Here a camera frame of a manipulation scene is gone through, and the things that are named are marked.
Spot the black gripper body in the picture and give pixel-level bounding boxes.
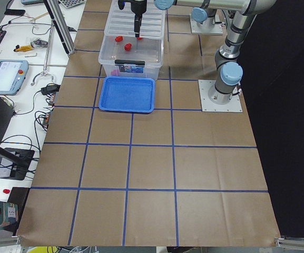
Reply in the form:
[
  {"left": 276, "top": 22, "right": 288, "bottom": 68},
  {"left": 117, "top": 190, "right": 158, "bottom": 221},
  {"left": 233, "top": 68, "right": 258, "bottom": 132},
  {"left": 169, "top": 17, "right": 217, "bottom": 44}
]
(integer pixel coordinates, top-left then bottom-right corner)
[{"left": 118, "top": 0, "right": 147, "bottom": 15}]

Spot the clear plastic box lid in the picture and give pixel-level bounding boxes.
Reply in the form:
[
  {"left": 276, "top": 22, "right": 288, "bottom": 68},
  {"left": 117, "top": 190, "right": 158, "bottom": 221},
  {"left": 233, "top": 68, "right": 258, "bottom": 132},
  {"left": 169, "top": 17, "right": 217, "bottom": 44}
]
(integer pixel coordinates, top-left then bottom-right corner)
[{"left": 104, "top": 0, "right": 166, "bottom": 41}]

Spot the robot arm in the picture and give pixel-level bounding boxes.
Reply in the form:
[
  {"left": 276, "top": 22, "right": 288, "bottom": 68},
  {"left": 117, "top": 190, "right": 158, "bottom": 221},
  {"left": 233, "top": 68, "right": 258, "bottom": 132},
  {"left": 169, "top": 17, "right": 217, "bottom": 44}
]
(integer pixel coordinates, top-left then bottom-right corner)
[{"left": 154, "top": 1, "right": 276, "bottom": 105}]

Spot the clear plastic storage box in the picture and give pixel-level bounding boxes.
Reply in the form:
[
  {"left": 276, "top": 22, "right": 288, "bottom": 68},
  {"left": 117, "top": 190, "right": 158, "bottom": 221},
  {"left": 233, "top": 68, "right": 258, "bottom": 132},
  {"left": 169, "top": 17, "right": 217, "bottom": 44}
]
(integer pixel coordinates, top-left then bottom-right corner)
[{"left": 99, "top": 35, "right": 164, "bottom": 80}]

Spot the blue plastic tray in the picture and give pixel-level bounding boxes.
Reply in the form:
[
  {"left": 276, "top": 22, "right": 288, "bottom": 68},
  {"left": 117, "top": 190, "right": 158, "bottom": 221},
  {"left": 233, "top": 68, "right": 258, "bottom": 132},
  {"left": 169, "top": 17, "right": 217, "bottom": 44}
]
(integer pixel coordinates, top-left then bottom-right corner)
[{"left": 99, "top": 76, "right": 155, "bottom": 113}]

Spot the metal grabber tool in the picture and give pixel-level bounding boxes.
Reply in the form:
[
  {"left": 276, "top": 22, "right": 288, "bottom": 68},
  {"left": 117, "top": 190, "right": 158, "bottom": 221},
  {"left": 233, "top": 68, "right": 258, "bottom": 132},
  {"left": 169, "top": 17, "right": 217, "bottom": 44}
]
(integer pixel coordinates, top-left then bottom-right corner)
[{"left": 31, "top": 21, "right": 54, "bottom": 86}]

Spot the teach pendant tablet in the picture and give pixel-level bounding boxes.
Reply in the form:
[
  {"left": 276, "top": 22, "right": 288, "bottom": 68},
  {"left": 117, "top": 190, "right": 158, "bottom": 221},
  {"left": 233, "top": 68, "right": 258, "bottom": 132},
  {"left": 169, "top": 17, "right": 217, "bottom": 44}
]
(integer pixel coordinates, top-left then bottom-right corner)
[{"left": 0, "top": 60, "right": 29, "bottom": 95}]

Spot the black box latch handle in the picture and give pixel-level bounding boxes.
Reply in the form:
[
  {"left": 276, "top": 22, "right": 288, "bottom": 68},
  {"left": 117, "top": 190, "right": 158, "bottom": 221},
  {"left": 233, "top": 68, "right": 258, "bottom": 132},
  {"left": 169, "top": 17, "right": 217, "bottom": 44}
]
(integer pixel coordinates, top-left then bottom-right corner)
[{"left": 114, "top": 59, "right": 145, "bottom": 66}]

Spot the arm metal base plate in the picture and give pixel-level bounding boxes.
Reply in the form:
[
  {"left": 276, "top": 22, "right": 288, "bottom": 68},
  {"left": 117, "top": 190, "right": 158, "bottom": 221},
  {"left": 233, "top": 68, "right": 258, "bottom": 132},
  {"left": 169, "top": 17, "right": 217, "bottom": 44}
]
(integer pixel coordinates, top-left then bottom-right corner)
[
  {"left": 198, "top": 80, "right": 243, "bottom": 113},
  {"left": 190, "top": 14, "right": 223, "bottom": 36}
]

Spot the aluminium extrusion post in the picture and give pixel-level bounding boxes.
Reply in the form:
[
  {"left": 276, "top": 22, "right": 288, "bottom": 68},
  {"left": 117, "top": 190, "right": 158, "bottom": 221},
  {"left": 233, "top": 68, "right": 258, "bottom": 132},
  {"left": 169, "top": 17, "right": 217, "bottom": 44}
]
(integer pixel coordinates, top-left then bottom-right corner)
[{"left": 43, "top": 0, "right": 75, "bottom": 55}]

